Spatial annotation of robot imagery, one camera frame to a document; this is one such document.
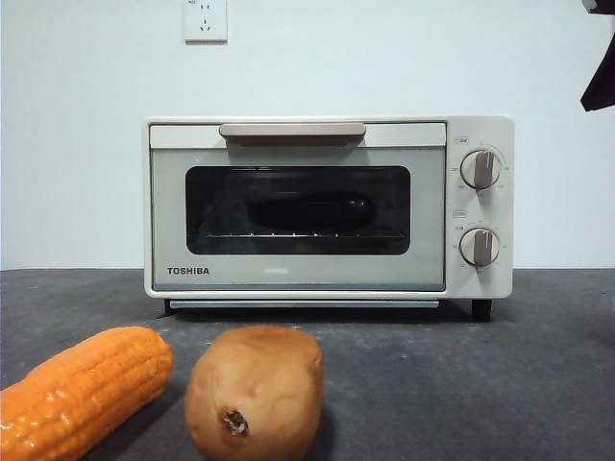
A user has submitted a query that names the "white wall socket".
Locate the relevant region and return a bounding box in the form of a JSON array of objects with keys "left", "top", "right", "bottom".
[{"left": 184, "top": 0, "right": 229, "bottom": 45}]

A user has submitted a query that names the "orange corn cob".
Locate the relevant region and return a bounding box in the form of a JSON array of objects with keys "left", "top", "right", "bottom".
[{"left": 0, "top": 326, "right": 174, "bottom": 461}]

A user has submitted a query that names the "metal wire oven rack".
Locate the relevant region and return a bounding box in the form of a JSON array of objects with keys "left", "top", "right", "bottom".
[{"left": 204, "top": 231, "right": 407, "bottom": 241}]

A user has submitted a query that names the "cream oven knob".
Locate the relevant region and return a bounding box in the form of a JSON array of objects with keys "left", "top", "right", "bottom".
[
  {"left": 459, "top": 149, "right": 502, "bottom": 189},
  {"left": 458, "top": 227, "right": 501, "bottom": 267}
]

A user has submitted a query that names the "purple eggplant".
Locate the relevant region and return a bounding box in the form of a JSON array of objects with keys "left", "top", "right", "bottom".
[{"left": 244, "top": 189, "right": 379, "bottom": 230}]

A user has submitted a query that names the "brown potato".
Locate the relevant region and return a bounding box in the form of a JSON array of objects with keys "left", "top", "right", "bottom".
[{"left": 185, "top": 325, "right": 324, "bottom": 461}]

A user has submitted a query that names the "glass oven door with handle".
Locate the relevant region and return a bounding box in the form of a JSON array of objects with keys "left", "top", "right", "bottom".
[{"left": 148, "top": 122, "right": 448, "bottom": 293}]

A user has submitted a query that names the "cream toaster oven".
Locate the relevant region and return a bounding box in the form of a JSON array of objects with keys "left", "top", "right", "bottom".
[{"left": 142, "top": 113, "right": 516, "bottom": 322}]

